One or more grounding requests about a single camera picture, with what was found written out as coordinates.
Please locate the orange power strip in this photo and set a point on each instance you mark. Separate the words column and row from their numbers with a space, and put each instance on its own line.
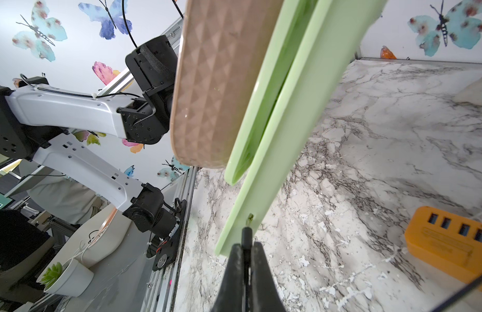
column 446, row 241

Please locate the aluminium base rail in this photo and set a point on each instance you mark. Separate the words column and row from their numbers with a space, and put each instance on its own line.
column 161, row 289

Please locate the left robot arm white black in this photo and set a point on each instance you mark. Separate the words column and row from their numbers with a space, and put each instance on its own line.
column 38, row 121

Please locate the white cloth with green print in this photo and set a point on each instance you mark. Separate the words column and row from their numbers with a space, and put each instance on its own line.
column 472, row 94

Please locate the green electronic scale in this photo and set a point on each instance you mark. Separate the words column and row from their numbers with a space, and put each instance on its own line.
column 312, row 44

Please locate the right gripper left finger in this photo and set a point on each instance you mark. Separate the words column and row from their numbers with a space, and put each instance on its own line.
column 231, row 292

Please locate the small succulent white pot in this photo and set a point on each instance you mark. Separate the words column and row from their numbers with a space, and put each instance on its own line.
column 68, row 279

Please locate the pink bowl with panda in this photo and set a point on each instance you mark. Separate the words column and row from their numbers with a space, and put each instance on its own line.
column 223, row 46

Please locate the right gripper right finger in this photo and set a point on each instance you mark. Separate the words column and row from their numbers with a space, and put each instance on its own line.
column 263, row 295

